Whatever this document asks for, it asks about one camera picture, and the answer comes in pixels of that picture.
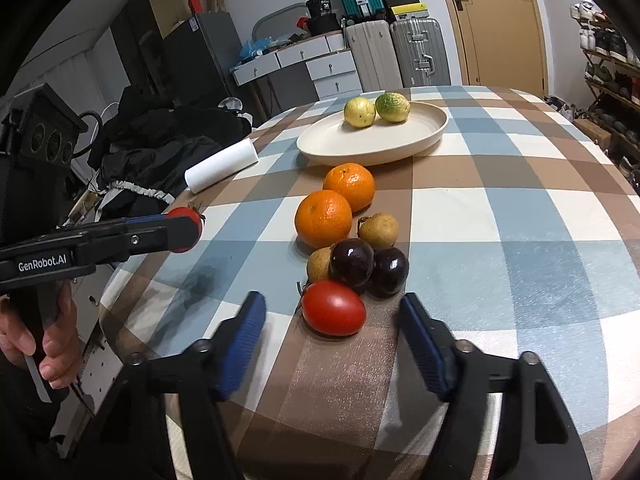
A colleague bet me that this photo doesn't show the yellow passion fruit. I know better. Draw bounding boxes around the yellow passion fruit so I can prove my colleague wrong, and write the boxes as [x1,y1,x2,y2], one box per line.
[343,96,377,129]

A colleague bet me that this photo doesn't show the green passion fruit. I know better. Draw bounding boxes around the green passion fruit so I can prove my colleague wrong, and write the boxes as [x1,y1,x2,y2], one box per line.
[375,92,411,124]

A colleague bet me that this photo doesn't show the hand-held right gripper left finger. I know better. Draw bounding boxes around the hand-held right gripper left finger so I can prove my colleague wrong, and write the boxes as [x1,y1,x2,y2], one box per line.
[65,290,268,480]

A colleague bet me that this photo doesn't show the pile of black clothing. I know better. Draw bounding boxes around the pile of black clothing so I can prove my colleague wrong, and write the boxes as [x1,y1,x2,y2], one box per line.
[87,85,253,211]

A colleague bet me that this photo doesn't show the small round red tomato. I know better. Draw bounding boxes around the small round red tomato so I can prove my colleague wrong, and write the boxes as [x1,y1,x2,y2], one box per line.
[167,202,207,253]

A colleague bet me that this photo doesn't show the checkered tablecloth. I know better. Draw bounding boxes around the checkered tablecloth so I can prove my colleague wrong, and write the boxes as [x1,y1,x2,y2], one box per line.
[97,85,640,480]

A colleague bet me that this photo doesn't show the orange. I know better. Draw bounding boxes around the orange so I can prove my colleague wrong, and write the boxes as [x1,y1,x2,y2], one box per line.
[294,190,354,250]
[323,162,376,213]

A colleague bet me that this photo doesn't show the beige suitcase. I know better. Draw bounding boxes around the beige suitcase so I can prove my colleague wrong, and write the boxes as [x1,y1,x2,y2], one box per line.
[345,21,403,93]

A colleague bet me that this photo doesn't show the cream round plate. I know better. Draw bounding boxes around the cream round plate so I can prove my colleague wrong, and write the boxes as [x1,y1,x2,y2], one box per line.
[296,101,448,167]

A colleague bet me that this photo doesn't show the cardboard box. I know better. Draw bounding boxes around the cardboard box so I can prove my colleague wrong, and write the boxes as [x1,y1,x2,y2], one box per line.
[144,0,188,37]

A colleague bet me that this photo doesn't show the dark purple passion fruit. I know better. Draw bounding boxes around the dark purple passion fruit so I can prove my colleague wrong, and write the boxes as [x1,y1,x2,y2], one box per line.
[367,247,411,297]
[329,239,376,289]

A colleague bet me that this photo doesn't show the wooden door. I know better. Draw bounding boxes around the wooden door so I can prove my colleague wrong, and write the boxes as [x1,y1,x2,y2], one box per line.
[432,0,548,98]

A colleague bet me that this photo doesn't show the person's left hand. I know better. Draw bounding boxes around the person's left hand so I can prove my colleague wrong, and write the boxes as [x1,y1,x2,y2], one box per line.
[0,282,82,382]

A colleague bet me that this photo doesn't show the scattered slippers and sneakers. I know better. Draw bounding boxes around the scattered slippers and sneakers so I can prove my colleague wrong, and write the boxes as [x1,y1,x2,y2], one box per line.
[544,94,577,122]

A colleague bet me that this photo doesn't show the silver suitcase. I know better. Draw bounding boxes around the silver suitcase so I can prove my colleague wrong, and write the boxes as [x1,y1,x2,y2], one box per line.
[390,17,452,88]

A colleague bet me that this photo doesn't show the grey chair back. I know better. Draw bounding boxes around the grey chair back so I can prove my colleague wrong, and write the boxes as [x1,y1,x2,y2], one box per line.
[251,4,311,46]

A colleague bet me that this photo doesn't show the oval red tomato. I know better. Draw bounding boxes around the oval red tomato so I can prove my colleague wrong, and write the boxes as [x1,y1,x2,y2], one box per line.
[299,280,367,337]

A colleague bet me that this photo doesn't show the wooden shoe rack with shoes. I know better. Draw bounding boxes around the wooden shoe rack with shoes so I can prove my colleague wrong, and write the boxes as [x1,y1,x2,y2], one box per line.
[570,0,640,181]

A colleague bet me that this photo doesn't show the white drawer cabinet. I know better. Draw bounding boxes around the white drawer cabinet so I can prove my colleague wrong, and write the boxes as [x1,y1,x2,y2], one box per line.
[231,32,363,102]

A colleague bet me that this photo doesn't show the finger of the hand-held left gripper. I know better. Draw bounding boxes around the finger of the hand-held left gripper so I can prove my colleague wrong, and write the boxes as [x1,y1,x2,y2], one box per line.
[75,216,202,264]
[55,213,172,237]

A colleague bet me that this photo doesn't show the blue plastic bag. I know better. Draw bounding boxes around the blue plastic bag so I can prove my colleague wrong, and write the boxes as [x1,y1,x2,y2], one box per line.
[239,37,277,62]

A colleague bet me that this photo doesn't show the small brown round fruit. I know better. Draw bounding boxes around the small brown round fruit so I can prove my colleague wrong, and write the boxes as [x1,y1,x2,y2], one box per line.
[358,212,400,251]
[306,246,336,283]

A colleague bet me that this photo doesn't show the black refrigerator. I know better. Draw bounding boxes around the black refrigerator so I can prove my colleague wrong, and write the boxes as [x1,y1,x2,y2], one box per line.
[161,11,256,121]

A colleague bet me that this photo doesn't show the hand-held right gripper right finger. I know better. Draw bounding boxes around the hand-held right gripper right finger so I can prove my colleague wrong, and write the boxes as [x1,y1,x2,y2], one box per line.
[399,292,596,480]

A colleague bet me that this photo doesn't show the white paper towel roll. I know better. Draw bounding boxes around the white paper towel roll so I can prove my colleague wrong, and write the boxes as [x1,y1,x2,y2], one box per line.
[184,138,259,194]

